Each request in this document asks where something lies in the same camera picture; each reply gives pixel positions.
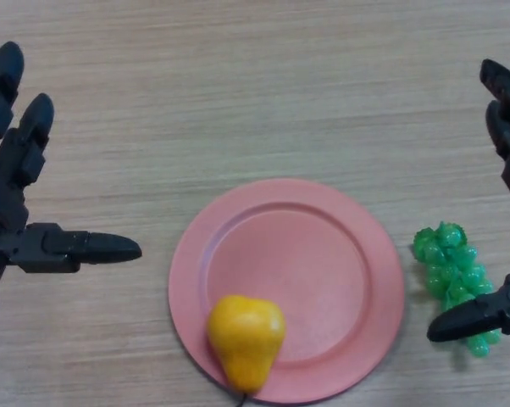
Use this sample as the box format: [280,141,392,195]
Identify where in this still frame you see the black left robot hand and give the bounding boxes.
[0,41,143,293]

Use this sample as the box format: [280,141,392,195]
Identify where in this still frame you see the yellow pear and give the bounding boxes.
[207,294,287,400]

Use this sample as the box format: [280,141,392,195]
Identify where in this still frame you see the green grape bunch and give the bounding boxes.
[413,220,502,358]

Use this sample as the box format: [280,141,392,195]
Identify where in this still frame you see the pink round plate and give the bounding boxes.
[168,178,406,404]

